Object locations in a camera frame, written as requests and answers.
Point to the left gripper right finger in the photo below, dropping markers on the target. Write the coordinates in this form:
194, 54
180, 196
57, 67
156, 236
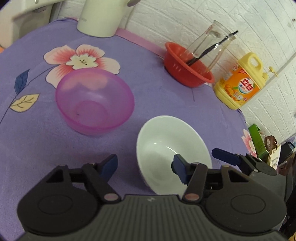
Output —
193, 175

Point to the red plastic colander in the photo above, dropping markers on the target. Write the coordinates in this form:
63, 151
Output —
190, 76

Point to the brown paper bag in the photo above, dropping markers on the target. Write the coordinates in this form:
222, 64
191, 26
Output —
273, 149

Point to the green box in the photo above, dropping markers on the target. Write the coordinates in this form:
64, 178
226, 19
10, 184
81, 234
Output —
258, 142

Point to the black stirring stick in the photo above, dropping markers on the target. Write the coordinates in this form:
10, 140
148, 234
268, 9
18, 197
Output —
214, 46

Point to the purple plastic bowl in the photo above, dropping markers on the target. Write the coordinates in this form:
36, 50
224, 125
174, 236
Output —
94, 101

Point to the white water dispenser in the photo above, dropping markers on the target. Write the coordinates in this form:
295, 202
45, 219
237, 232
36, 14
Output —
19, 18

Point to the white red ceramic bowl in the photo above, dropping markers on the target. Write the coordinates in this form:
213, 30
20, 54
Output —
158, 141

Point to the white thermos jug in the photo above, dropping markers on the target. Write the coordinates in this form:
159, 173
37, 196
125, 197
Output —
101, 18

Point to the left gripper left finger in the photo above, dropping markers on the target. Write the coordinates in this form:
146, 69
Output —
97, 176

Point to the purple floral tablecloth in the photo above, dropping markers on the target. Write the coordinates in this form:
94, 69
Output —
35, 139

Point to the glass pitcher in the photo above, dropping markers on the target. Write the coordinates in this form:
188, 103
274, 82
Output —
215, 33

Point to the yellow detergent bottle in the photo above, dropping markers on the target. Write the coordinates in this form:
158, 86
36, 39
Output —
242, 82

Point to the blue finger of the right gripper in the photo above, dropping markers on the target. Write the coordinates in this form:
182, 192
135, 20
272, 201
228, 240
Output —
229, 158

